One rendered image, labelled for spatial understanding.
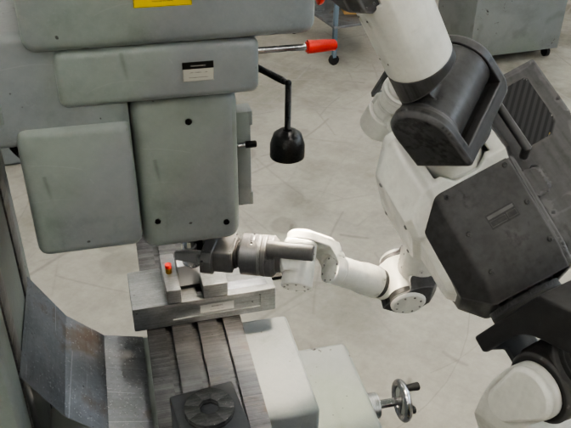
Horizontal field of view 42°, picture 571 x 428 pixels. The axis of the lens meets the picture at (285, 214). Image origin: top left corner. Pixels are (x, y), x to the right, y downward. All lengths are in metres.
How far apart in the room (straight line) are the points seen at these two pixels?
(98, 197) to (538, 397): 0.79
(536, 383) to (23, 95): 0.90
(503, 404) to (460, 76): 0.50
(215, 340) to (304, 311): 1.54
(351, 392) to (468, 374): 1.23
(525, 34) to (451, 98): 5.13
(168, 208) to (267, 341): 0.62
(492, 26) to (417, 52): 5.00
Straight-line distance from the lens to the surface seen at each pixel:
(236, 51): 1.25
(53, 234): 1.39
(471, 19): 5.85
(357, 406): 1.91
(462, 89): 1.01
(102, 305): 3.41
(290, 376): 1.81
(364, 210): 3.99
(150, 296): 1.81
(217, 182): 1.38
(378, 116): 1.27
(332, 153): 4.52
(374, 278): 1.60
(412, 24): 0.90
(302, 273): 1.49
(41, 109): 1.28
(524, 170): 1.14
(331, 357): 2.03
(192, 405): 1.37
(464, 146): 1.00
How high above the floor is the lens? 2.15
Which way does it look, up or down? 33 degrees down
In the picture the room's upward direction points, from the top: 1 degrees clockwise
